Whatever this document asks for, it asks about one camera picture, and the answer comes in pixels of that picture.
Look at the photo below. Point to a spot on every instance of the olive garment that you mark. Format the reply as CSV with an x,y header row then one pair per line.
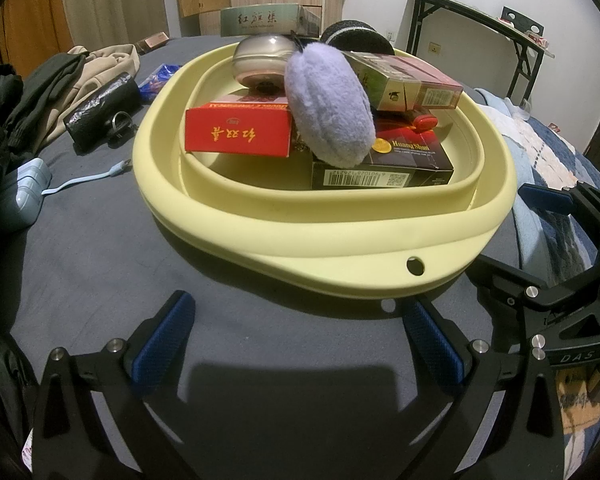
x,y
45,90

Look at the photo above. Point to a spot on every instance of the large red and white carton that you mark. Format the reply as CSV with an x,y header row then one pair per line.
x,y
230,132

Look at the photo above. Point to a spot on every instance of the brown wooden panel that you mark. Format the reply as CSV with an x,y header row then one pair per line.
x,y
35,10

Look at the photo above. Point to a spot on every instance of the blue plastic wrapper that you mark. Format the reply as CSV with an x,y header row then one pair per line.
x,y
160,77

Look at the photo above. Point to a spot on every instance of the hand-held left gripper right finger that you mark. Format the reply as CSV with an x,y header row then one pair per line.
x,y
432,347

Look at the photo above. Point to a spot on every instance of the pale green carton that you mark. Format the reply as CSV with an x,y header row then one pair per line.
x,y
260,19

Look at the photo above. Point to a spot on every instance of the blue checkered blanket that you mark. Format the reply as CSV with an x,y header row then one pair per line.
x,y
555,160

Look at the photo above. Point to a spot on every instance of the silver and red carton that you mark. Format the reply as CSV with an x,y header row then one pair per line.
x,y
420,85

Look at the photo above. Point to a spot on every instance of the small red box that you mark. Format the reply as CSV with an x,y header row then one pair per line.
x,y
539,39

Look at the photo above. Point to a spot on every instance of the black pouch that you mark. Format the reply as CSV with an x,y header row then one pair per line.
x,y
100,110

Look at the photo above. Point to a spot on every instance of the purple plush toy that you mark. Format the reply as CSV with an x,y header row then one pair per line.
x,y
325,110

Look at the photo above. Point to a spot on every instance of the yellow plastic basin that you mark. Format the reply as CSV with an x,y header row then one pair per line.
x,y
280,240

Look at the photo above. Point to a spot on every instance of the yellowish wall socket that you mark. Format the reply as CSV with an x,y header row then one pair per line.
x,y
434,48

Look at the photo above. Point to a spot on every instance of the beige curtain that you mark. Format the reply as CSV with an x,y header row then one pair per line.
x,y
115,0

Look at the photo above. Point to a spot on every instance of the black folding table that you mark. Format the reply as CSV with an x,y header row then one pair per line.
x,y
460,5

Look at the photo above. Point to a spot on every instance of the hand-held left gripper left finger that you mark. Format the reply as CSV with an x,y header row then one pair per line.
x,y
162,340

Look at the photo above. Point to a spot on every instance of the copper-coloured small box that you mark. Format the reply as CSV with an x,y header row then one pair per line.
x,y
152,42

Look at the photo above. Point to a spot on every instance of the grey round container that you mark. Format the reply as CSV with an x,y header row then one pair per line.
x,y
260,57

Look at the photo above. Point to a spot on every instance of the dark red and black box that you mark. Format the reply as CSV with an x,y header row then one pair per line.
x,y
405,160

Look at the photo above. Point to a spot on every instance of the light blue charger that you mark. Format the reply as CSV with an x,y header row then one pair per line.
x,y
27,190

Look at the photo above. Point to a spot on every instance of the orange printed box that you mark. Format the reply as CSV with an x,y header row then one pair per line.
x,y
580,400

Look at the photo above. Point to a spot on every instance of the beige garment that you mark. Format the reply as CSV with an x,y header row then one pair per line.
x,y
105,62

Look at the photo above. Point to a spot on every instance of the large black foam cylinder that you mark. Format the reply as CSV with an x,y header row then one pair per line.
x,y
360,35

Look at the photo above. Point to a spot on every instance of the red lighter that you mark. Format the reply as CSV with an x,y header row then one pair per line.
x,y
424,122

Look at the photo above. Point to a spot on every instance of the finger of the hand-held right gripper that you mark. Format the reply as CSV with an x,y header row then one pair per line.
x,y
520,290
545,197

